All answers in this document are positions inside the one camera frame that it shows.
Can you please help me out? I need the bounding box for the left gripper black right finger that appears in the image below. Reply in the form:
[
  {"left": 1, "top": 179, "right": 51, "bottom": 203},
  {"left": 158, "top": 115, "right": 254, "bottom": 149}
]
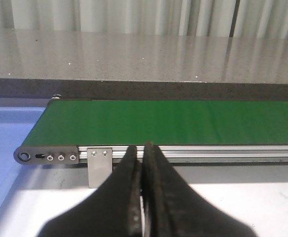
[{"left": 142, "top": 143, "right": 256, "bottom": 237}]

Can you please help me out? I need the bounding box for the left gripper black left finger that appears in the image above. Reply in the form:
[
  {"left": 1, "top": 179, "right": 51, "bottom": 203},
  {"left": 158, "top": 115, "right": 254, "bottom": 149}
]
[{"left": 38, "top": 146, "right": 142, "bottom": 237}]

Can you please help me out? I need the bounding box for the grey left conveyor end plate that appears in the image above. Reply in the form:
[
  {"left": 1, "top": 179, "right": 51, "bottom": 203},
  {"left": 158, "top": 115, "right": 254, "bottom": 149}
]
[{"left": 14, "top": 146, "right": 79, "bottom": 165}]

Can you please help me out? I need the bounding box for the green conveyor belt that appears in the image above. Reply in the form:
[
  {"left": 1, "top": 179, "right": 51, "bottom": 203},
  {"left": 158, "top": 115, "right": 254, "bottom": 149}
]
[{"left": 24, "top": 100, "right": 288, "bottom": 146}]

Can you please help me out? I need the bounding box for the blue plastic bin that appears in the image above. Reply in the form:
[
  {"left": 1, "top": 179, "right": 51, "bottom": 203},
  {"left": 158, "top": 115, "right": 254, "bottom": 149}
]
[{"left": 0, "top": 107, "right": 44, "bottom": 206}]

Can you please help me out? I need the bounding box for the grey stone counter shelf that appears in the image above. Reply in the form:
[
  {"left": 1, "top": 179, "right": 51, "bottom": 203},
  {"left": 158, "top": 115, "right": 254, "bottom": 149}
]
[{"left": 0, "top": 29, "right": 288, "bottom": 101}]

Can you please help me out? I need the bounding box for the white pleated curtain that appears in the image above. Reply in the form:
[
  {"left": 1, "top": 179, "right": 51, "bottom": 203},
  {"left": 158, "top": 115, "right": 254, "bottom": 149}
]
[{"left": 0, "top": 0, "right": 288, "bottom": 39}]

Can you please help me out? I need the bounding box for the steel left support bracket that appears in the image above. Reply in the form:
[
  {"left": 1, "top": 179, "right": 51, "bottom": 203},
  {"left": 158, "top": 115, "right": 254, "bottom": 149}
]
[{"left": 87, "top": 148, "right": 112, "bottom": 189}]

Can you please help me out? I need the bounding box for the aluminium conveyor side rail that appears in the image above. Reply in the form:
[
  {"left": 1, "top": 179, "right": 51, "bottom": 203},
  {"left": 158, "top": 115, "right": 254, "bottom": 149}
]
[{"left": 77, "top": 144, "right": 288, "bottom": 159}]

